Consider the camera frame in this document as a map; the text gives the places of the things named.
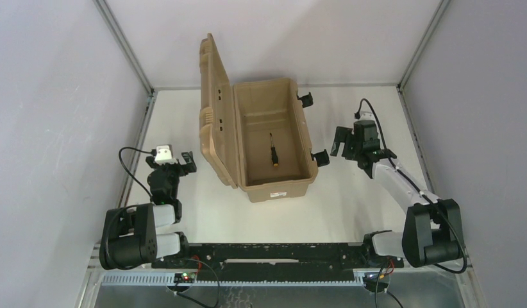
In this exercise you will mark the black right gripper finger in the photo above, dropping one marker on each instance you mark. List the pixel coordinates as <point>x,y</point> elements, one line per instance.
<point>345,136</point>
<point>335,149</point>

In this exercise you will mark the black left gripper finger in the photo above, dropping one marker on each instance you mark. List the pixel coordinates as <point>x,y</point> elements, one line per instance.
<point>150,160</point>
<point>189,166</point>

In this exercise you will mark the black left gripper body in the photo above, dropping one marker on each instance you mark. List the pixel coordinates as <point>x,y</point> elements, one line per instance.
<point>178,165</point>

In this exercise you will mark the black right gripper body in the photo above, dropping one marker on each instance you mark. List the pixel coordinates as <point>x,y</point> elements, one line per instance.
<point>347,141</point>

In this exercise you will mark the black yellow handled screwdriver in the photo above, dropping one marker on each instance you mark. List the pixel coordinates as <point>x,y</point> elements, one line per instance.
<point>274,155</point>

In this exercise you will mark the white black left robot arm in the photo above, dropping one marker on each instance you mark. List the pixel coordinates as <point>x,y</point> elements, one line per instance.
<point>129,237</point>

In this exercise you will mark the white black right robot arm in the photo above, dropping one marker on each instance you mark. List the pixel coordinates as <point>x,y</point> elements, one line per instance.
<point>432,231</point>

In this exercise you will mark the tan plastic toolbox bin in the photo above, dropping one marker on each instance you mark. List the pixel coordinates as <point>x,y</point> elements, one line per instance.
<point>235,121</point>

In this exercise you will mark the black near toolbox latch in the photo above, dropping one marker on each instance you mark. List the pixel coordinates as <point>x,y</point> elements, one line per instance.
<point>321,158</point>

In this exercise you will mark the black toolbox latch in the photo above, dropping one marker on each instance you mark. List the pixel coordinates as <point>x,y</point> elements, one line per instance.
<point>306,100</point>
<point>321,158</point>

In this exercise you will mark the black far toolbox latch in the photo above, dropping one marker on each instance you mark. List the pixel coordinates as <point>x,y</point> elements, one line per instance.
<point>306,100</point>

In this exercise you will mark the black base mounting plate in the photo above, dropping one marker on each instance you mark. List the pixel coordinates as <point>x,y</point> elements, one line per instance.
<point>275,260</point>

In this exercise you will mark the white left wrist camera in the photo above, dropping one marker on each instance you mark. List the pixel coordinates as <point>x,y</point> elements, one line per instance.
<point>164,155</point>

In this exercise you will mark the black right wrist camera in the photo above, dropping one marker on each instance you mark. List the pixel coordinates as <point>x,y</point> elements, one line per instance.
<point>365,131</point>

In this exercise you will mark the grey slotted cable duct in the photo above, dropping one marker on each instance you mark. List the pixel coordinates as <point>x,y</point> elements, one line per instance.
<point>172,278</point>

